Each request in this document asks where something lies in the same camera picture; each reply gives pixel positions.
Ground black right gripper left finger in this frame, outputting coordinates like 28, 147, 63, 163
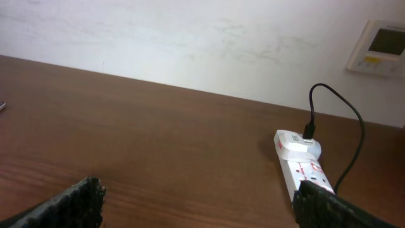
1, 177, 106, 228

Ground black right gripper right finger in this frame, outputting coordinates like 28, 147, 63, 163
292, 180, 395, 228

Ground black charging cable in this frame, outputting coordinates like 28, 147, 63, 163
302, 83, 366, 194

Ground white charger adapter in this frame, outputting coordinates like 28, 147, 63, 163
274, 130, 321, 162

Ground white power strip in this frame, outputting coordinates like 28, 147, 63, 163
273, 129, 335, 202

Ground wall control panel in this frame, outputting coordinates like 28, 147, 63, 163
346, 20, 404, 78

